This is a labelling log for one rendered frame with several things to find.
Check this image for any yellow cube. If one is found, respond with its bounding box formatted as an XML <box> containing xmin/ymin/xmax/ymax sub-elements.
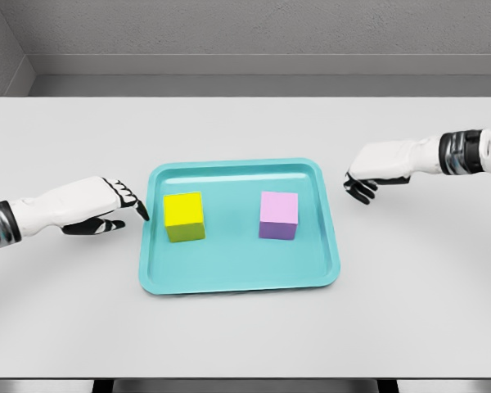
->
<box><xmin>163</xmin><ymin>191</ymin><xmax>206</xmax><ymax>244</ymax></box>

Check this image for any teal tray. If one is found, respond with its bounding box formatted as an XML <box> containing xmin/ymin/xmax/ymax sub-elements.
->
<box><xmin>138</xmin><ymin>157</ymin><xmax>341</xmax><ymax>296</ymax></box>

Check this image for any pink cube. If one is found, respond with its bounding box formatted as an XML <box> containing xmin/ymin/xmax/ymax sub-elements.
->
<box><xmin>258</xmin><ymin>190</ymin><xmax>300</xmax><ymax>241</ymax></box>

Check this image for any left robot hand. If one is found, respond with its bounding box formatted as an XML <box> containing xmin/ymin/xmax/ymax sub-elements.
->
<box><xmin>52</xmin><ymin>176</ymin><xmax>151</xmax><ymax>236</ymax></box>

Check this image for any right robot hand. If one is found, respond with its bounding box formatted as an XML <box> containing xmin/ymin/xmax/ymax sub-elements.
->
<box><xmin>343</xmin><ymin>140</ymin><xmax>414</xmax><ymax>206</ymax></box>

